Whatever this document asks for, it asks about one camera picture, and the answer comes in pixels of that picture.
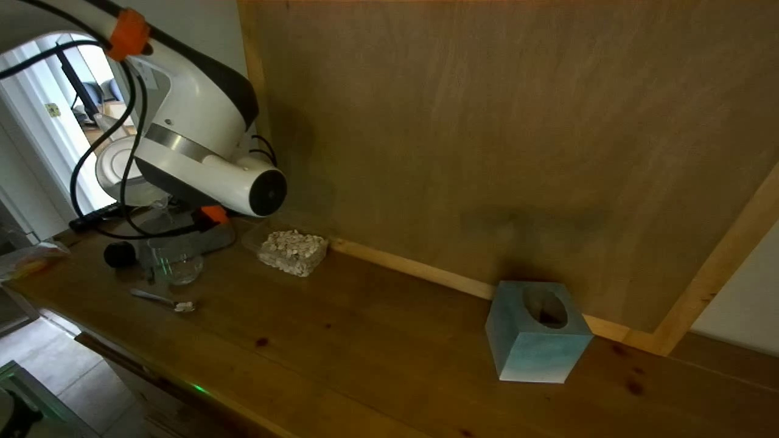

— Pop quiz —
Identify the large plywood board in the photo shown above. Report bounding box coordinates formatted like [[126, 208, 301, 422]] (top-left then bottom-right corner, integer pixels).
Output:
[[235, 0, 779, 354]]

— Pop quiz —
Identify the blue wooden cube holder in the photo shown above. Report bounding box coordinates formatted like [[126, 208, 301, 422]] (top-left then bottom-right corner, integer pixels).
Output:
[[485, 279, 591, 385]]

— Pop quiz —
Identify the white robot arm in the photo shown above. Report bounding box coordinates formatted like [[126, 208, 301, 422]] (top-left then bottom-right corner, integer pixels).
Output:
[[0, 0, 288, 216]]

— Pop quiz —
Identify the grey quilted pot holder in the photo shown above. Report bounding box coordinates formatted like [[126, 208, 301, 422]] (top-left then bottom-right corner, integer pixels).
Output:
[[183, 225, 235, 255]]

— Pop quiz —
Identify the clear container of popcorn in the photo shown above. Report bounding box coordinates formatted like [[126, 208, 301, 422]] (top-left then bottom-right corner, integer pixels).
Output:
[[256, 231, 329, 277]]

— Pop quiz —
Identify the metal spoon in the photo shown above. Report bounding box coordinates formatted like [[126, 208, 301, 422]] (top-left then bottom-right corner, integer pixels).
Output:
[[131, 289, 194, 315]]

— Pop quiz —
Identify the small black round object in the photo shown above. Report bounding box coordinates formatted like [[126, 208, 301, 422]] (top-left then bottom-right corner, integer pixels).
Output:
[[103, 242, 138, 271]]

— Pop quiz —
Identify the small glass cup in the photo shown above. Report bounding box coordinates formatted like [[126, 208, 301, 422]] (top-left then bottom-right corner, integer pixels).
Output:
[[138, 242, 201, 288]]

